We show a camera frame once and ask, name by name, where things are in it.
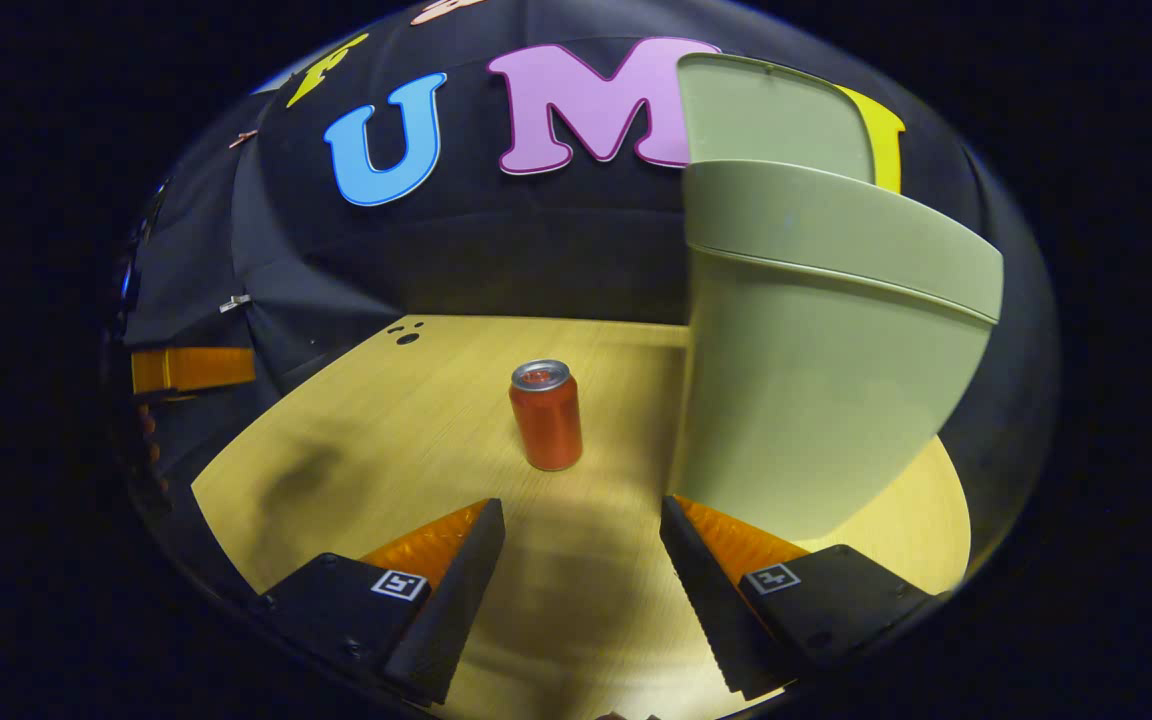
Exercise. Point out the orange pop can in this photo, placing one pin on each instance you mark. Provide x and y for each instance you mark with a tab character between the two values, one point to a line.
546	425

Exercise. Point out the wooden desktop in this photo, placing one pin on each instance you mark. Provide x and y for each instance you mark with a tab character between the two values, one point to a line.
416	440

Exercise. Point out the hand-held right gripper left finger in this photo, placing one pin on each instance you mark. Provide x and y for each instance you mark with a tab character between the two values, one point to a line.
461	600

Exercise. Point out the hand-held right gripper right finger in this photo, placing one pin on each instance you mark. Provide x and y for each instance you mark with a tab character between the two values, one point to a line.
706	600

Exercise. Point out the black backdrop cloth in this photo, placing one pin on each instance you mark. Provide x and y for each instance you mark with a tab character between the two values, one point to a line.
536	250

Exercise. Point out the pale green desktop garbage bin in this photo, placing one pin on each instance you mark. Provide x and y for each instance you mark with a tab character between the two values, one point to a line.
816	380

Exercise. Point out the silver metal clip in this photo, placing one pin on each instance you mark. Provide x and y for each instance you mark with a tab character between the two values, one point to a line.
234	302

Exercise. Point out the copper metal clip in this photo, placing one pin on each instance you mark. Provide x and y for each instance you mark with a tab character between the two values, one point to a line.
242	138

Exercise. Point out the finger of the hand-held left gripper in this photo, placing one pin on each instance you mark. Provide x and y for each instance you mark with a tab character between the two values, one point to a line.
196	368

